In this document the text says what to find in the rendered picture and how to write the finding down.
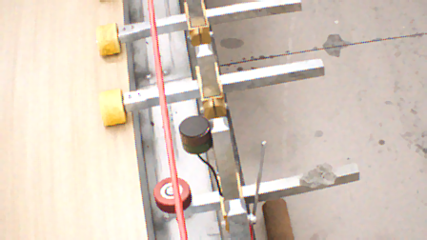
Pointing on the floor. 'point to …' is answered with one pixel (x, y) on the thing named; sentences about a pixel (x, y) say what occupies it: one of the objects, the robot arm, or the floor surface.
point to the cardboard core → (277, 220)
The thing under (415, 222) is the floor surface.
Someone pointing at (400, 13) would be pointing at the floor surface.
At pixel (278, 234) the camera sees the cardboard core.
